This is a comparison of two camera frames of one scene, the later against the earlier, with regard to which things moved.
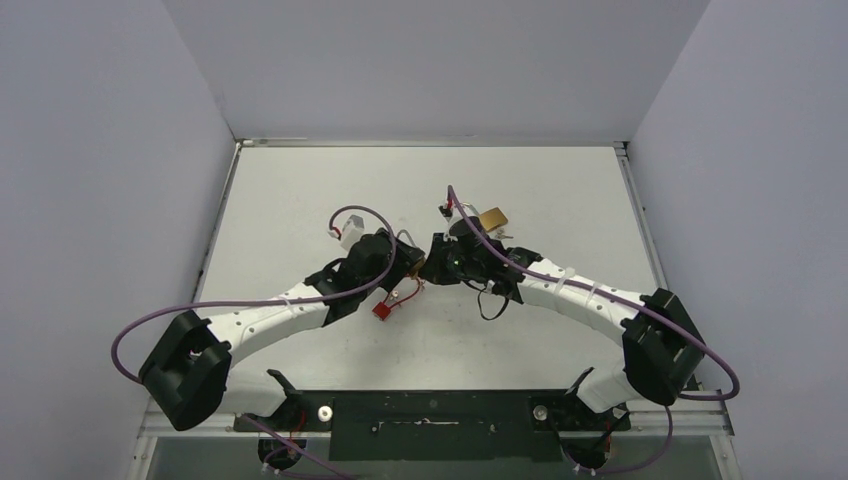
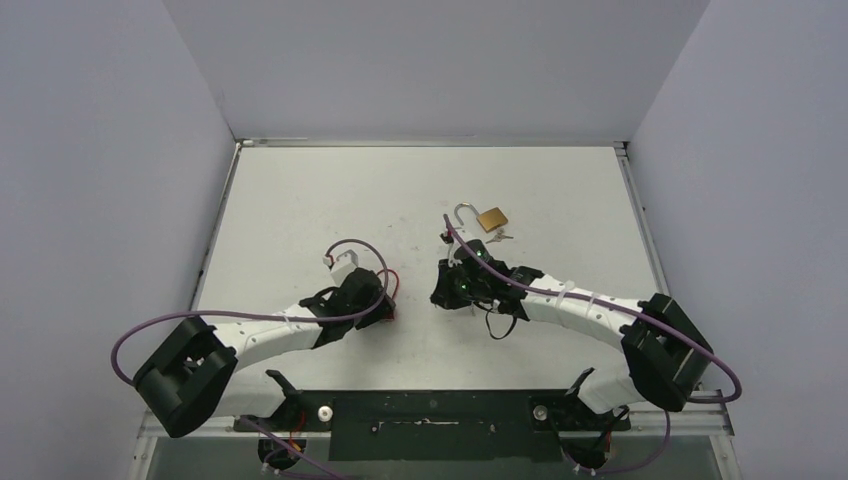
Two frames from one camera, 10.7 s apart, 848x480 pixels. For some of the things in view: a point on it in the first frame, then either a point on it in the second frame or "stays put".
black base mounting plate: (440, 425) stays put
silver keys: (500, 234) stays put
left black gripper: (403, 262) to (376, 315)
